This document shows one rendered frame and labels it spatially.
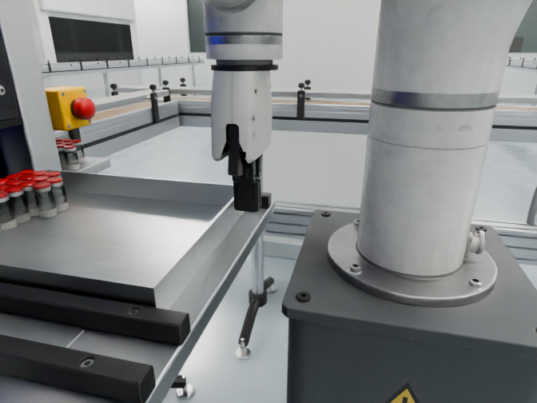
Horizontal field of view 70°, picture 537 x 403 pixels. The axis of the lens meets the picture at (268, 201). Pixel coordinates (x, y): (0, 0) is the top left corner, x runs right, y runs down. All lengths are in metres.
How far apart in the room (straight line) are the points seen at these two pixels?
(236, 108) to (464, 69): 0.21
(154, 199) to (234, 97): 0.26
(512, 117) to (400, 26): 0.98
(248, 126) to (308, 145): 1.53
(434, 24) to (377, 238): 0.21
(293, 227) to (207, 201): 0.89
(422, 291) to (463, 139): 0.15
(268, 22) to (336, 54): 1.46
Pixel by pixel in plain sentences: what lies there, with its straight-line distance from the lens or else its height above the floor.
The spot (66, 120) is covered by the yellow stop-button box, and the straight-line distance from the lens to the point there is 0.79.
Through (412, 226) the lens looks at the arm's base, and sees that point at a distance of 0.41.
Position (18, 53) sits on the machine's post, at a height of 1.09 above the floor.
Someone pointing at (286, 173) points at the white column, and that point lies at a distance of 1.99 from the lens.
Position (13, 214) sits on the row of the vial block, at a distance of 0.59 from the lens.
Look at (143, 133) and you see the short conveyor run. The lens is 1.21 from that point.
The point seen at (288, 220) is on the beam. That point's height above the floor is 0.50.
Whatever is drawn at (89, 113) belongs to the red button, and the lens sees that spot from 0.78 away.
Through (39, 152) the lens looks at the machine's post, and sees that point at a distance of 0.75.
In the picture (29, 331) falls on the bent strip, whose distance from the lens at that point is 0.38.
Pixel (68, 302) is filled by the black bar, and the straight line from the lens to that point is 0.37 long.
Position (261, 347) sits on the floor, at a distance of 1.62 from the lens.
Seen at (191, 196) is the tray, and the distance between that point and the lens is 0.58.
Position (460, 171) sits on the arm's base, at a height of 0.99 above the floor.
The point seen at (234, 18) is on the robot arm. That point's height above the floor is 1.12.
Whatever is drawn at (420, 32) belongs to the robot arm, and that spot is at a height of 1.11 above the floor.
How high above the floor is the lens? 1.09
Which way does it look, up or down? 22 degrees down
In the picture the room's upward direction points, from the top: straight up
